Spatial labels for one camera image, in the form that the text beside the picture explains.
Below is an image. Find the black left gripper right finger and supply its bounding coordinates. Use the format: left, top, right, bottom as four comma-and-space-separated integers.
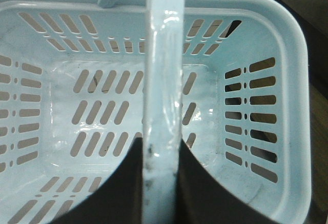
175, 140, 275, 223

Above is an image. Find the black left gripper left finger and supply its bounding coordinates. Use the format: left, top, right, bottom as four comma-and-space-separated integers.
51, 137, 142, 223

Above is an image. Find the light blue plastic basket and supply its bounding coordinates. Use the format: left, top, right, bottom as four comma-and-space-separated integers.
1, 0, 311, 223

